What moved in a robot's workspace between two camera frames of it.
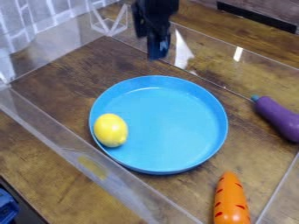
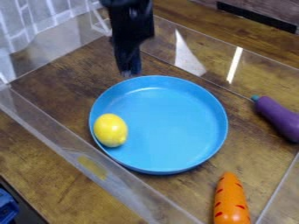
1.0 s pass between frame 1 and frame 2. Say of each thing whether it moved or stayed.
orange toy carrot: stayed
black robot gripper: moved
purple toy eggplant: stayed
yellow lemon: stayed
